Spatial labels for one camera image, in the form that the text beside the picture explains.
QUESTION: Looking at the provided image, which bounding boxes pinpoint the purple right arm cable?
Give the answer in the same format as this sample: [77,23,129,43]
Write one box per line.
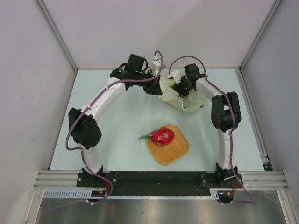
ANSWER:
[168,55,256,205]

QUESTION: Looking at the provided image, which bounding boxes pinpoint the white slotted cable duct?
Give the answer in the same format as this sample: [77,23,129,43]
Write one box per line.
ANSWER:
[43,189,219,200]

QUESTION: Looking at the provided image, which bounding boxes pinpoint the woven bamboo tray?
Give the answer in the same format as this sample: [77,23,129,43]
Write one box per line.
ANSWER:
[146,124,190,165]

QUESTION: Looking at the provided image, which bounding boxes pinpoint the red fake dragon fruit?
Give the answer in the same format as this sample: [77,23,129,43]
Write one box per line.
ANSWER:
[138,127,175,146]

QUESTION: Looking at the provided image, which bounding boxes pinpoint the translucent pale green plastic bag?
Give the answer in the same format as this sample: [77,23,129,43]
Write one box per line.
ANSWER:
[159,71,208,112]

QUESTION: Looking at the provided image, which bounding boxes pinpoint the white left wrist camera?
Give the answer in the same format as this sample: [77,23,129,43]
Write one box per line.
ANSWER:
[150,60,166,76]

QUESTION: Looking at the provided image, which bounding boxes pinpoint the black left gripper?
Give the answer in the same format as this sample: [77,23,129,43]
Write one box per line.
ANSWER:
[135,70,163,96]

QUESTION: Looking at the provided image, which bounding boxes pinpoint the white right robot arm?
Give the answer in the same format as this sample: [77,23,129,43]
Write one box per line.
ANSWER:
[170,64,242,187]

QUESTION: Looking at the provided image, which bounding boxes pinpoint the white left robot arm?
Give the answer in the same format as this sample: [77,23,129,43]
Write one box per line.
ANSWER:
[66,50,165,187]

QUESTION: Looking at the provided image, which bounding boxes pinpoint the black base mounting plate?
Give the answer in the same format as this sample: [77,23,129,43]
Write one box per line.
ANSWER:
[77,170,243,198]

